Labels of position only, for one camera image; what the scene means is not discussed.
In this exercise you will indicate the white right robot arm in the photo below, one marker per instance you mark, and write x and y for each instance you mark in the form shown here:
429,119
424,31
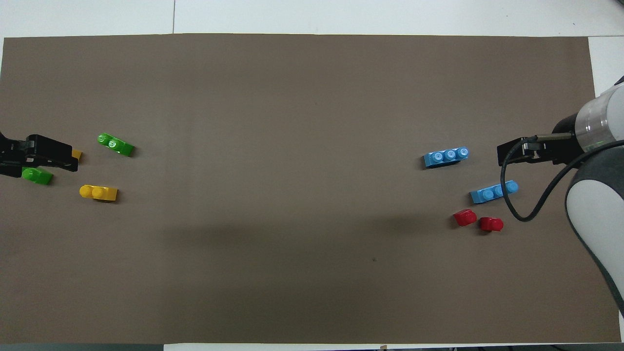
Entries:
594,209

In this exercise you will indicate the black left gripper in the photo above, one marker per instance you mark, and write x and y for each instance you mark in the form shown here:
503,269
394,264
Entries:
12,153

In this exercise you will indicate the brown table mat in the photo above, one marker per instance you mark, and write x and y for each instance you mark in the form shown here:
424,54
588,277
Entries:
292,170

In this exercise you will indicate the red single-stud block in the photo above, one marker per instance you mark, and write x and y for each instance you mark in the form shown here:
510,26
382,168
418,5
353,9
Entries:
465,217
491,224

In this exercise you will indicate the yellow two-stud block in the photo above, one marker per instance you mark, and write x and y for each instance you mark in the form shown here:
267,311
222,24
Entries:
77,155
97,193

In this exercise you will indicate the green two-stud block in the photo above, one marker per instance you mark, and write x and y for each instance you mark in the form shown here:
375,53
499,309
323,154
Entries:
115,145
39,176

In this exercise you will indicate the blue three-stud block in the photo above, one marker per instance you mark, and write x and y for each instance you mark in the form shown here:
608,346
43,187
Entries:
490,194
446,157

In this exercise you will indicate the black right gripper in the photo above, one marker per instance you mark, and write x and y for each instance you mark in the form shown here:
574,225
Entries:
555,148

